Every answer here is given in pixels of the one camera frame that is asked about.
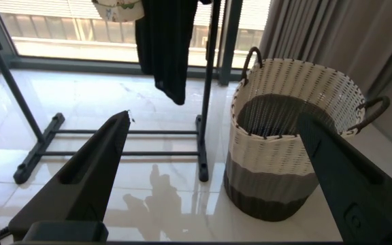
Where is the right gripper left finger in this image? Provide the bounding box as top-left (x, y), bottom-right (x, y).
top-left (7, 110), bottom-right (131, 242)

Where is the black clothes rack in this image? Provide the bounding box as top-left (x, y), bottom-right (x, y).
top-left (0, 0), bottom-right (223, 185)

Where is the cream printed garment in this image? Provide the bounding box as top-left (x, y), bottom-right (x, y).
top-left (91, 0), bottom-right (145, 23)

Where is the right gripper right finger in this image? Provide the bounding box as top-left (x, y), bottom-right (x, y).
top-left (296, 112), bottom-right (392, 245)

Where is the black garment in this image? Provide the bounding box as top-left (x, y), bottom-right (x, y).
top-left (134, 0), bottom-right (214, 105)

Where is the white laundry basket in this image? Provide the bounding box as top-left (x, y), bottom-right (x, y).
top-left (223, 46), bottom-right (391, 223)

